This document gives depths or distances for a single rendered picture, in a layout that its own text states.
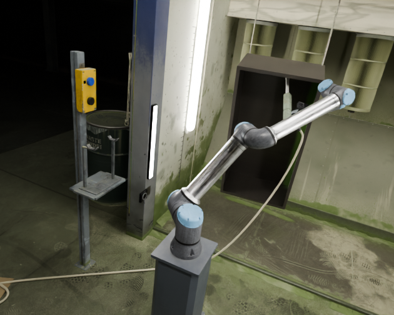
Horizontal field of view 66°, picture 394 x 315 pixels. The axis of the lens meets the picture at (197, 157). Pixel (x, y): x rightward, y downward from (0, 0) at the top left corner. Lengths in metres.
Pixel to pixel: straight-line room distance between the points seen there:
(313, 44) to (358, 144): 1.22
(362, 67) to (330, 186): 1.27
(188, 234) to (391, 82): 2.84
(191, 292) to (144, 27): 1.73
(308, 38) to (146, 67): 1.78
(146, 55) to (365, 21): 2.04
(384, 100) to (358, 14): 1.02
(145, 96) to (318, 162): 2.19
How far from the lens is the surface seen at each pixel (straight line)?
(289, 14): 3.41
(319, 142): 3.78
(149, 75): 2.30
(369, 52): 3.45
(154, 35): 2.26
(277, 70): 2.28
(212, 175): 1.82
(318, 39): 3.44
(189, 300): 1.96
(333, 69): 3.82
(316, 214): 3.68
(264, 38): 3.55
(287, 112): 2.19
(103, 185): 2.17
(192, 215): 1.72
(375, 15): 3.38
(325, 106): 1.87
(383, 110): 3.91
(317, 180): 3.69
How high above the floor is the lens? 1.89
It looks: 24 degrees down
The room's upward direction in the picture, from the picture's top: 8 degrees clockwise
